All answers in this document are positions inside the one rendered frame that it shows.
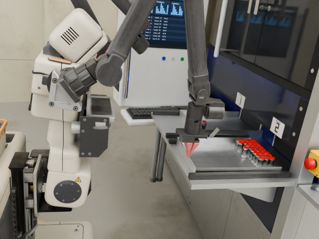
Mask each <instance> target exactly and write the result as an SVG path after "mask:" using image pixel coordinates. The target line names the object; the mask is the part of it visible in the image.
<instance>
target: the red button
mask: <svg viewBox="0 0 319 239"><path fill-rule="evenodd" d="M304 167H305V168H306V169H308V170H313V169H314V168H315V167H316V162H315V160H314V159H313V158H306V159H305V160H304Z"/></svg>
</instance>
